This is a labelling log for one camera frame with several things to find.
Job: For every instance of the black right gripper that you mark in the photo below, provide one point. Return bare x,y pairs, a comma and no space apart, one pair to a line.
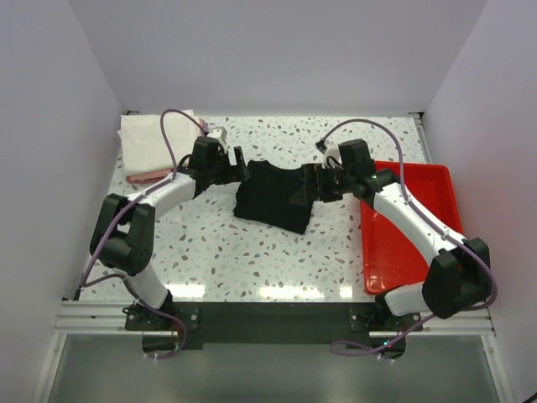
314,173

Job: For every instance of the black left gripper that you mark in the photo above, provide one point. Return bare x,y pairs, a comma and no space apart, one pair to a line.
234,173

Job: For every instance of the black t shirt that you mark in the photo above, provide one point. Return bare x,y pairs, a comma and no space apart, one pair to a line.
266,197

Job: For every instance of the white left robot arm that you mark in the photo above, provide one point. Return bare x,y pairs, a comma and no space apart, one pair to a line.
123,238

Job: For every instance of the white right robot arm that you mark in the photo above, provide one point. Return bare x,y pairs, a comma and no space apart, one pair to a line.
459,276

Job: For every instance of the folded pink t shirt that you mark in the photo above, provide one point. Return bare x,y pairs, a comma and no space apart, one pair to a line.
147,175

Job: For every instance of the folded white t shirt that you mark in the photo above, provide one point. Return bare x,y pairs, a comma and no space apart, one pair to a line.
147,142

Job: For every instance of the red plastic tray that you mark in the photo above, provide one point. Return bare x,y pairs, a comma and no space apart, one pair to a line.
389,258

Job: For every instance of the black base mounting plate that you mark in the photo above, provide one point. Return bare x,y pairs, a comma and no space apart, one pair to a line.
192,325

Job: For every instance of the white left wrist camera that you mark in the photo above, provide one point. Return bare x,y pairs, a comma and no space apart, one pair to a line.
220,134

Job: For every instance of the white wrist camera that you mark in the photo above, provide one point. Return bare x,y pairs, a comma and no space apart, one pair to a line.
331,152
220,134

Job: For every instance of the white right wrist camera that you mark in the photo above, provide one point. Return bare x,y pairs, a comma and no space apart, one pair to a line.
331,152

